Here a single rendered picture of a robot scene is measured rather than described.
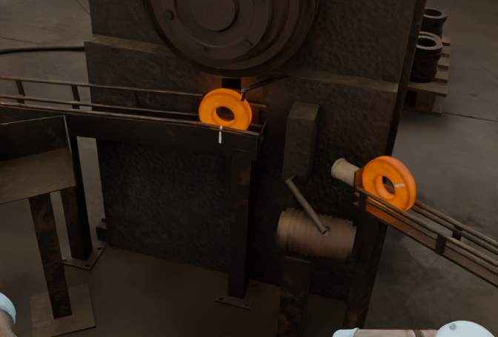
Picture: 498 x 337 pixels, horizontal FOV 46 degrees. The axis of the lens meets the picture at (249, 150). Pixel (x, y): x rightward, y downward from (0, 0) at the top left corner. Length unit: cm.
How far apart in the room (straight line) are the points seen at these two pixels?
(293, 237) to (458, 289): 89
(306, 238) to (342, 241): 10
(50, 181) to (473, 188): 192
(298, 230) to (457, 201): 125
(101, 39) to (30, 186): 50
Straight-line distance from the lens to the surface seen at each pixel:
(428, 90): 336
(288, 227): 172
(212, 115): 177
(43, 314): 222
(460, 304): 237
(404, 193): 156
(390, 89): 171
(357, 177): 163
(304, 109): 170
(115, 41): 191
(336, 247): 171
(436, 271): 245
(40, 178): 180
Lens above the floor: 166
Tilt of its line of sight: 35 degrees down
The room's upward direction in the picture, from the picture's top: 3 degrees clockwise
